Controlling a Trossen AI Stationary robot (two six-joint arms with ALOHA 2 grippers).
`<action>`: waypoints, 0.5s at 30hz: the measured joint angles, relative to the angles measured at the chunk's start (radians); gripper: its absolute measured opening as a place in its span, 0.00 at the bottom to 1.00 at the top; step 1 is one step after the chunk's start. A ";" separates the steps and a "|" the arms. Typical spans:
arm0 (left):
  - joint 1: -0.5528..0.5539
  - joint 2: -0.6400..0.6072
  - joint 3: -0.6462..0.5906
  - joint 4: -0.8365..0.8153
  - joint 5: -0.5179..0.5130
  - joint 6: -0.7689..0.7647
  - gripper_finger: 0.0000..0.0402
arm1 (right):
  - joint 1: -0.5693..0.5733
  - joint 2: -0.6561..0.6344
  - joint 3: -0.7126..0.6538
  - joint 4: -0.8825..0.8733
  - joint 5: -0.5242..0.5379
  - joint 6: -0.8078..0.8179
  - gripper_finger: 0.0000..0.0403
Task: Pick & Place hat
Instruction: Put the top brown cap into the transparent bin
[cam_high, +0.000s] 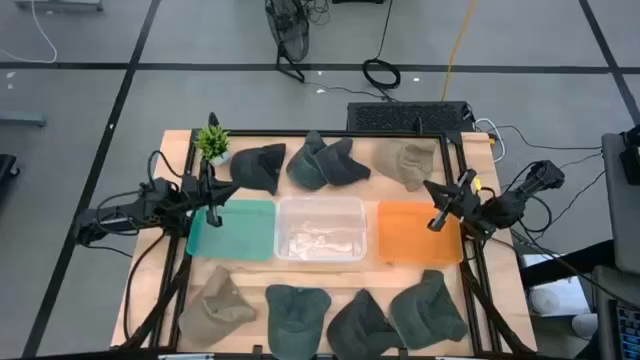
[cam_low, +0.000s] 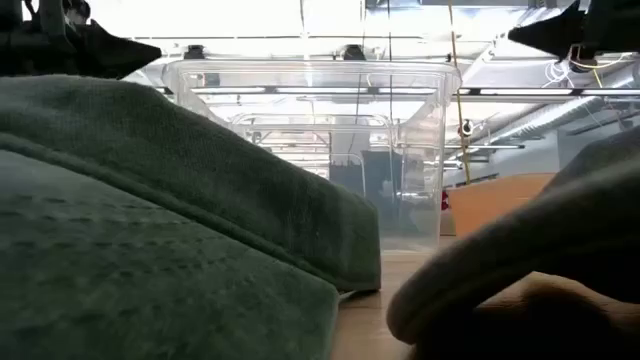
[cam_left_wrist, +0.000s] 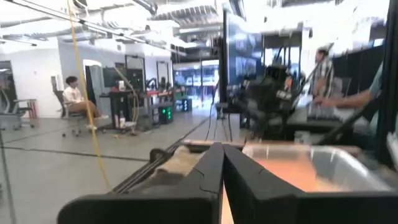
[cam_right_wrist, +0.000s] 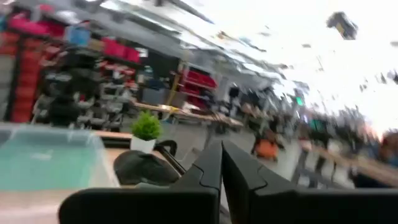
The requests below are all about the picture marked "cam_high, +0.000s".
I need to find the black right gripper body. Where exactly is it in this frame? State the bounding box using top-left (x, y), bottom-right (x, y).
top-left (427, 169), bottom-right (484, 232)

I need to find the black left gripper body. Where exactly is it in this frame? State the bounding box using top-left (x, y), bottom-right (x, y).
top-left (180, 158), bottom-right (227, 229)

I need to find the black baseball cap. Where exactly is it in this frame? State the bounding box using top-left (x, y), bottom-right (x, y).
top-left (314, 137), bottom-right (372, 187)
top-left (229, 143), bottom-right (287, 196)
top-left (326, 288), bottom-right (404, 360)

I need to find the khaki baseball cap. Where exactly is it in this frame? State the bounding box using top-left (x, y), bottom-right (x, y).
top-left (372, 138), bottom-right (439, 193)
top-left (178, 264), bottom-right (259, 347)

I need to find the dark green baseball cap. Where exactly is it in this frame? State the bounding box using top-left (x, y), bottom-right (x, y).
top-left (389, 269), bottom-right (469, 350)
top-left (264, 283), bottom-right (332, 360)
top-left (286, 130), bottom-right (331, 191)

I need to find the clear plastic bin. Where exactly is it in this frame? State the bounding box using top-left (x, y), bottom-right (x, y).
top-left (273, 195), bottom-right (369, 263)

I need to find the green plastic bin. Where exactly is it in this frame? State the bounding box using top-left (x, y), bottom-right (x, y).
top-left (185, 199), bottom-right (277, 262)

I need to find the small potted green plant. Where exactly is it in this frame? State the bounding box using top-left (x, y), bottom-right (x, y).
top-left (193, 123), bottom-right (232, 167)

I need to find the orange plastic bin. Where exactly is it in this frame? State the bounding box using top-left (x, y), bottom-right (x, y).
top-left (377, 199), bottom-right (464, 265)

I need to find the grey furniture panel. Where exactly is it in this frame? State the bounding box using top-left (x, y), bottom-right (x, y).
top-left (601, 132), bottom-right (640, 275)

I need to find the black floor fan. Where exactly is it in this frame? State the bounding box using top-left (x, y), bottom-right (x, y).
top-left (263, 0), bottom-right (311, 84)

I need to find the black device on furniture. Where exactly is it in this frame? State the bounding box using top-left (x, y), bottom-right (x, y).
top-left (619, 124), bottom-right (640, 186)

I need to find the grey furniture foot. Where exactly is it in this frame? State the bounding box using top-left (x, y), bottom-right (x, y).
top-left (0, 110), bottom-right (47, 127)

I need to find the black object at floor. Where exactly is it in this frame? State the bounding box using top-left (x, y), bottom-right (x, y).
top-left (0, 153), bottom-right (20, 181)

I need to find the grey furniture base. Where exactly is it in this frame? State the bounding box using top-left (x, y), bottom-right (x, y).
top-left (14, 0), bottom-right (104, 12)

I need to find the white looped cable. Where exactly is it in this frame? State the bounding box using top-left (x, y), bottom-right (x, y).
top-left (473, 117), bottom-right (507, 164)

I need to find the black metal frame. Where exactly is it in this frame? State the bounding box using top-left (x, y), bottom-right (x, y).
top-left (119, 127), bottom-right (539, 359)

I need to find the thin black floor cable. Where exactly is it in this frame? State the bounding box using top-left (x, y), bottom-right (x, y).
top-left (492, 124), bottom-right (604, 151)

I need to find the black coiled cable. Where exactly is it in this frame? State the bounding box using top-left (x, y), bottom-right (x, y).
top-left (361, 0), bottom-right (402, 91)

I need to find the yellow floor cable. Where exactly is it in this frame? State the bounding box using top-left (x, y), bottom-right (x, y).
top-left (440, 0), bottom-right (479, 102)

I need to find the white floor cable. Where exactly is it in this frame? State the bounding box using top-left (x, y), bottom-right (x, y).
top-left (0, 0), bottom-right (59, 65)

